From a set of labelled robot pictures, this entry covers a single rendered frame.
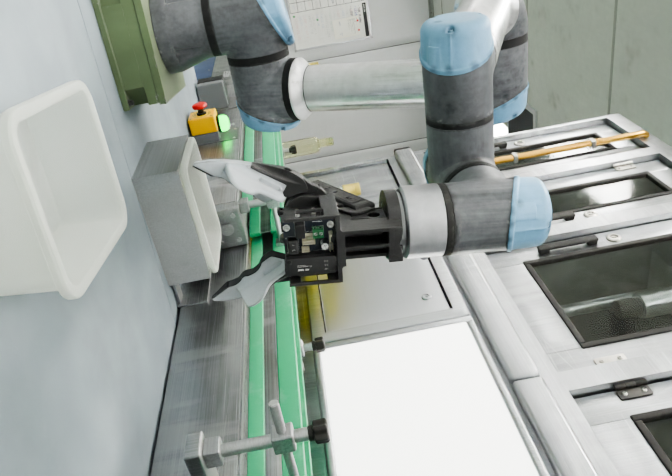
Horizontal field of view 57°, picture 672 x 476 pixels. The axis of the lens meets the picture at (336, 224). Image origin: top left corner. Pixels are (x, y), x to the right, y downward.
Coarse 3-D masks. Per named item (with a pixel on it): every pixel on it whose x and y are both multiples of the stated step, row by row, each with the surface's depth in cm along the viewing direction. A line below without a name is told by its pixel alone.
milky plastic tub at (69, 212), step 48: (48, 96) 57; (0, 144) 49; (48, 144) 69; (96, 144) 70; (0, 192) 51; (48, 192) 70; (96, 192) 72; (0, 240) 52; (48, 240) 52; (96, 240) 66; (0, 288) 54; (48, 288) 54
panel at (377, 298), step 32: (384, 256) 155; (320, 288) 148; (352, 288) 146; (384, 288) 144; (416, 288) 142; (448, 288) 139; (320, 320) 136; (352, 320) 135; (384, 320) 134; (416, 320) 131; (448, 320) 130; (320, 352) 128; (480, 352) 121; (320, 384) 119; (512, 416) 106
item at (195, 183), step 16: (192, 144) 114; (192, 160) 120; (192, 176) 121; (192, 192) 106; (208, 192) 123; (192, 208) 107; (208, 208) 125; (208, 224) 126; (208, 240) 124; (208, 256) 112
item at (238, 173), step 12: (204, 168) 60; (216, 168) 61; (228, 168) 60; (240, 168) 61; (228, 180) 61; (240, 180) 59; (252, 180) 60; (264, 180) 61; (252, 192) 58; (264, 192) 60; (276, 192) 61
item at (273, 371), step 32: (256, 256) 132; (288, 288) 120; (256, 320) 113; (288, 320) 112; (256, 352) 105; (288, 352) 104; (256, 384) 99; (288, 384) 97; (256, 416) 93; (288, 416) 92
